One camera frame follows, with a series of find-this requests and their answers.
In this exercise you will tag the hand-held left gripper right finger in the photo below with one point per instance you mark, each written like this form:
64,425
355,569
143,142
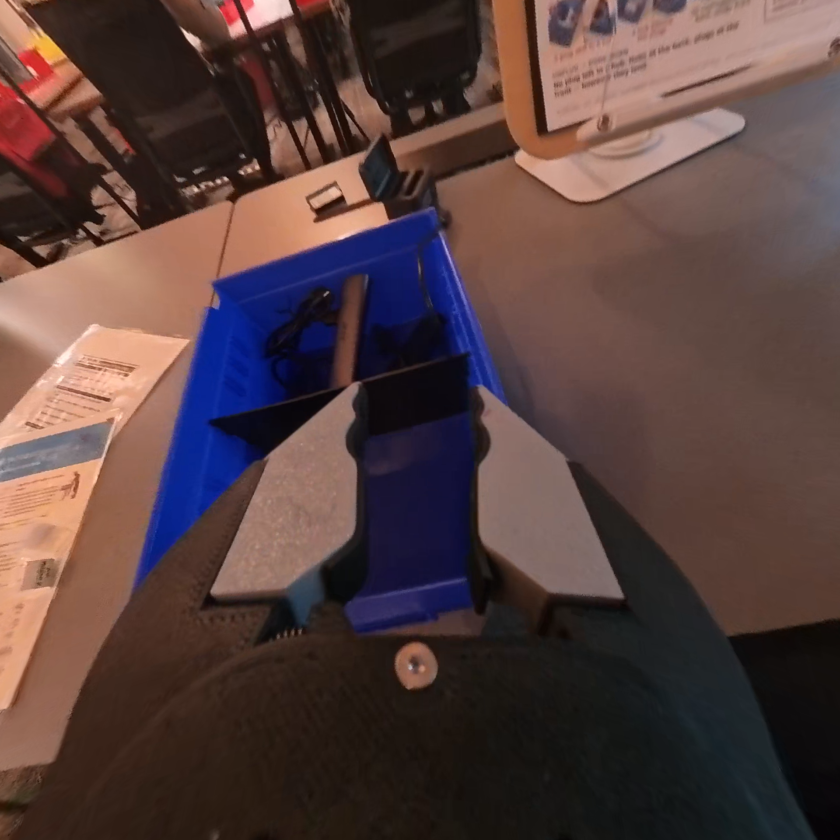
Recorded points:
544,518

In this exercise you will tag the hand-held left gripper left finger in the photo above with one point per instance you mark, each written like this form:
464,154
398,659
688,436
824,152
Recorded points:
289,518

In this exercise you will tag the blue plastic bin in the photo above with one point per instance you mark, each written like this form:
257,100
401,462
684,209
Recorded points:
420,512

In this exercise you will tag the black usb hub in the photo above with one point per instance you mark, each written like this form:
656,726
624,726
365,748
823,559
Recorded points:
348,328

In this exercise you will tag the black bin divider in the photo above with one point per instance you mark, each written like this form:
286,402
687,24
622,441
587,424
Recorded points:
407,400

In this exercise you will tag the sheets in plastic sleeve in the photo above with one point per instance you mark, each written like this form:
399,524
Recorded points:
59,459

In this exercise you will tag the small black rectangular box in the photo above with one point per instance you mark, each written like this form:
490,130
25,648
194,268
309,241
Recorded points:
326,198

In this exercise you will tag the small black desk device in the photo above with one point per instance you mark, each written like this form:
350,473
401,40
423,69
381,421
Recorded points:
407,193

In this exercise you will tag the black office chair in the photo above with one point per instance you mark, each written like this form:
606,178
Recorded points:
420,46
170,111

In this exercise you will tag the red plastic crate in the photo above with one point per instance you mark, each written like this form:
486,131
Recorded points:
26,151

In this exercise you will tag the instruction sheet in stand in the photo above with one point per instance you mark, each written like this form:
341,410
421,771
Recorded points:
656,46

